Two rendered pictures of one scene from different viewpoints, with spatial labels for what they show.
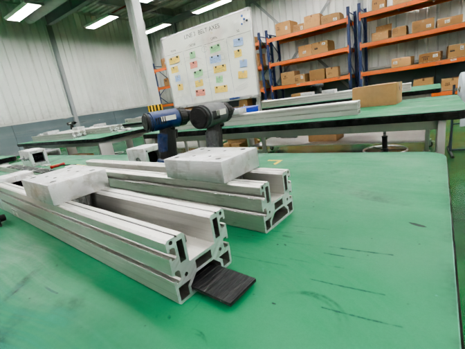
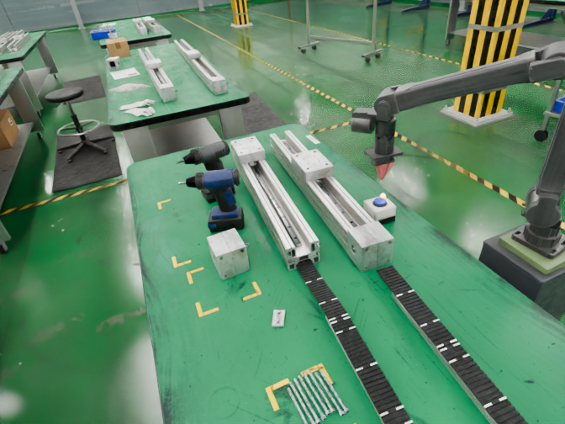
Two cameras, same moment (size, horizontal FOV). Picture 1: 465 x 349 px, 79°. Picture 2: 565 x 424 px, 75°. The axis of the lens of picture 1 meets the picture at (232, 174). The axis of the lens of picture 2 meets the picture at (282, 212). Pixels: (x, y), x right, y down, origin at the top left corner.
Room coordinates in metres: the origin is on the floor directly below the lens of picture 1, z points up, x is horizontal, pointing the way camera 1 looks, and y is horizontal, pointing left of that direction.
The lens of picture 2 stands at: (1.70, 0.94, 1.56)
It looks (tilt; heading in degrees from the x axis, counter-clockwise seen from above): 35 degrees down; 214
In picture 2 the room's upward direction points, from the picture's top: 6 degrees counter-clockwise
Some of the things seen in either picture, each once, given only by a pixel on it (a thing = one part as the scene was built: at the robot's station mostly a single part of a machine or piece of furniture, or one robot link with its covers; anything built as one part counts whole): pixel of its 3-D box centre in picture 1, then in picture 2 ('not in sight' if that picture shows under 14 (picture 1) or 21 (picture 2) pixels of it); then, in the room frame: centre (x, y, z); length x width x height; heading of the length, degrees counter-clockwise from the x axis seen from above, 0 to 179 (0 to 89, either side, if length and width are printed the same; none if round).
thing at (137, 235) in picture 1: (73, 210); (312, 178); (0.59, 0.35, 0.82); 0.80 x 0.10 x 0.09; 49
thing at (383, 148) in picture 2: not in sight; (383, 145); (0.68, 0.65, 1.05); 0.10 x 0.07 x 0.07; 139
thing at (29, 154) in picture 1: (34, 157); not in sight; (1.74, 1.18, 0.83); 0.11 x 0.10 x 0.10; 136
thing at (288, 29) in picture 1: (311, 66); not in sight; (10.28, -3.24, 1.58); 2.83 x 0.98 x 3.15; 53
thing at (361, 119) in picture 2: not in sight; (372, 114); (0.68, 0.61, 1.15); 0.12 x 0.09 x 0.12; 92
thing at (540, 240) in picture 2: not in sight; (542, 231); (0.65, 1.11, 0.84); 0.12 x 0.09 x 0.08; 62
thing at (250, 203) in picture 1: (147, 182); (266, 190); (0.73, 0.23, 0.82); 0.80 x 0.10 x 0.09; 49
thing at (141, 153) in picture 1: (144, 159); (232, 251); (1.08, 0.33, 0.83); 0.11 x 0.10 x 0.10; 145
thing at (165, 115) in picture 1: (178, 142); (213, 200); (0.94, 0.16, 0.89); 0.20 x 0.08 x 0.22; 124
